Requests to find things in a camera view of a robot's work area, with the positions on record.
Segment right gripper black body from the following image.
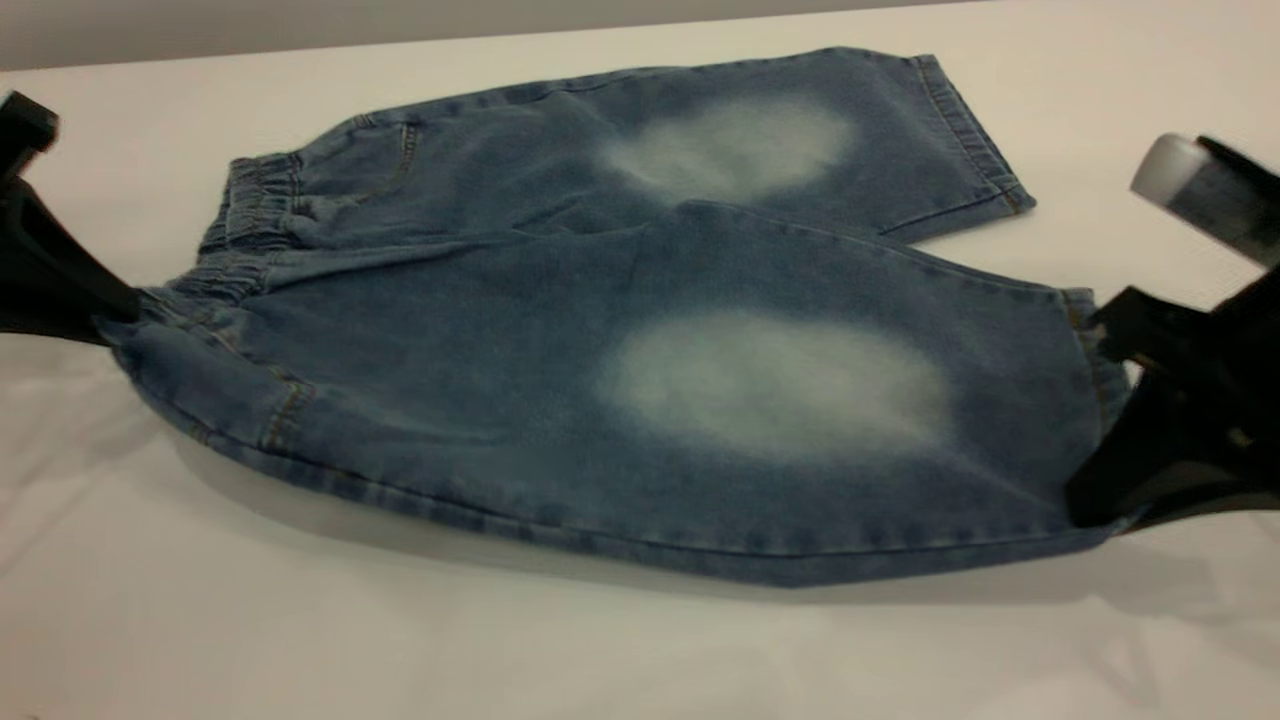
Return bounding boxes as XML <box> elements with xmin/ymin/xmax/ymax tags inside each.
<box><xmin>1215</xmin><ymin>265</ymin><xmax>1280</xmax><ymax>461</ymax></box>

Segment right gripper scuffed black finger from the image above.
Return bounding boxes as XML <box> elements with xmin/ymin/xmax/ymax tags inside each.
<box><xmin>1090</xmin><ymin>288</ymin><xmax>1216</xmax><ymax>373</ymax></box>

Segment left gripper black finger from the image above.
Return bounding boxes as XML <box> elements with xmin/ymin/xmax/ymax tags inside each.
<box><xmin>0</xmin><ymin>178</ymin><xmax>143</xmax><ymax>347</ymax></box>

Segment right gripper plain black finger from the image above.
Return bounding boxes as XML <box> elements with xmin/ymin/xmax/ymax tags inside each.
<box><xmin>1065</xmin><ymin>375</ymin><xmax>1280</xmax><ymax>531</ymax></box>

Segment blue denim shorts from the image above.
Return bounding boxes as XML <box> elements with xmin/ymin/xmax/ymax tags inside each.
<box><xmin>95</xmin><ymin>45</ymin><xmax>1141</xmax><ymax>589</ymax></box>

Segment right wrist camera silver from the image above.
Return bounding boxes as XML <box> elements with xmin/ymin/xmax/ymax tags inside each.
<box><xmin>1130</xmin><ymin>133</ymin><xmax>1280</xmax><ymax>269</ymax></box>

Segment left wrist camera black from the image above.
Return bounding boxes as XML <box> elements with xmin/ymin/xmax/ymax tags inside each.
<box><xmin>0</xmin><ymin>90</ymin><xmax>59</xmax><ymax>186</ymax></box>

